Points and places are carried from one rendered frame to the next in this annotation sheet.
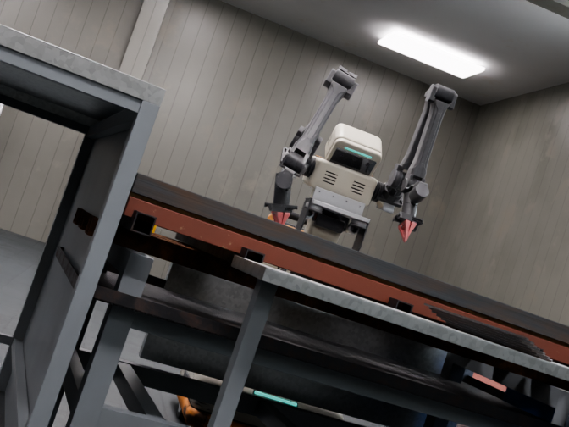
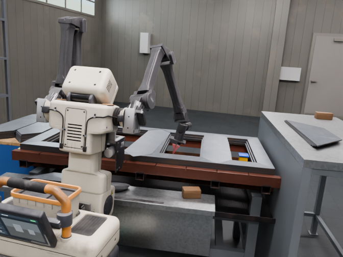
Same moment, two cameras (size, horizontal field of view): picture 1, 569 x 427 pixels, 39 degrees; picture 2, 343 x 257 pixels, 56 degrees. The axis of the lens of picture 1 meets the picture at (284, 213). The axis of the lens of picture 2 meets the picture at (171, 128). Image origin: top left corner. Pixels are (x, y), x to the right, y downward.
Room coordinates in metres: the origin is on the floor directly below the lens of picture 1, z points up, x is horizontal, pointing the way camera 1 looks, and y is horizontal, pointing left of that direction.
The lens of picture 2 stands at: (4.52, 0.80, 1.47)
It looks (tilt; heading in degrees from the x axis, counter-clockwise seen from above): 13 degrees down; 205
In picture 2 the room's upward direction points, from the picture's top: 4 degrees clockwise
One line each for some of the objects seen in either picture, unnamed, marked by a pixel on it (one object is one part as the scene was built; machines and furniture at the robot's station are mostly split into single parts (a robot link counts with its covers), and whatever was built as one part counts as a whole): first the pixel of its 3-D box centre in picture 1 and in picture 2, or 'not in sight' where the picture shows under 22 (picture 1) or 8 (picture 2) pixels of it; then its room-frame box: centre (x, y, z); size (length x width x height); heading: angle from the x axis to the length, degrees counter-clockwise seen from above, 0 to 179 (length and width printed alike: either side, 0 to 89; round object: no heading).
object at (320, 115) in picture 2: not in sight; (323, 115); (1.77, 0.81, 1.08); 0.12 x 0.06 x 0.05; 112
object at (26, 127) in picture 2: not in sight; (35, 125); (2.67, -1.30, 0.82); 0.80 x 0.40 x 0.06; 19
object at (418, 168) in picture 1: (427, 140); (75, 60); (3.15, -0.44, 1.40); 0.11 x 0.06 x 0.43; 101
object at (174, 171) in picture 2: not in sight; (141, 167); (2.95, -0.12, 0.80); 1.62 x 0.04 x 0.06; 109
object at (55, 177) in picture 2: not in sight; (46, 178); (3.21, -0.61, 0.70); 0.39 x 0.12 x 0.04; 109
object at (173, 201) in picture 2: not in sight; (101, 192); (3.12, -0.27, 0.67); 1.30 x 0.20 x 0.03; 109
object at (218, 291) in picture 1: (319, 357); (105, 215); (3.05, -0.30, 0.48); 1.30 x 0.04 x 0.35; 109
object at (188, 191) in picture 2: not in sight; (191, 192); (2.91, 0.20, 0.71); 0.10 x 0.06 x 0.05; 123
